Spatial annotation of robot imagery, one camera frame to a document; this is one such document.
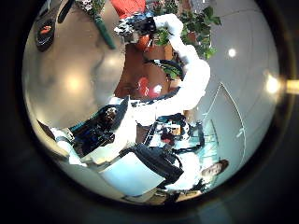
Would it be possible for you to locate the red sofa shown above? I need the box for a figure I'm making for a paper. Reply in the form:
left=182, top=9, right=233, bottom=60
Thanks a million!
left=110, top=0, right=148, bottom=20

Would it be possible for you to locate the bouquet with green stem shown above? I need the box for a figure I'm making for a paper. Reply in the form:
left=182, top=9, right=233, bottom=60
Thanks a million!
left=74, top=0, right=118, bottom=51

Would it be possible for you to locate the orange round stool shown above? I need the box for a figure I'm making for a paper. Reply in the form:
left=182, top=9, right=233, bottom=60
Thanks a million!
left=135, top=34, right=154, bottom=53

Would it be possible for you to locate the white metal frame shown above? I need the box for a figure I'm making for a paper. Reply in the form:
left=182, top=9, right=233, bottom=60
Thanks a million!
left=201, top=81, right=248, bottom=157

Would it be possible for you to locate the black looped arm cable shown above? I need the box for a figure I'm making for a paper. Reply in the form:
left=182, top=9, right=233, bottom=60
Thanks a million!
left=144, top=57, right=185, bottom=79

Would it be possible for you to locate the green leafy plant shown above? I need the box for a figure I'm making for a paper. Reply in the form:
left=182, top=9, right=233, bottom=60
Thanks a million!
left=155, top=4, right=222, bottom=80

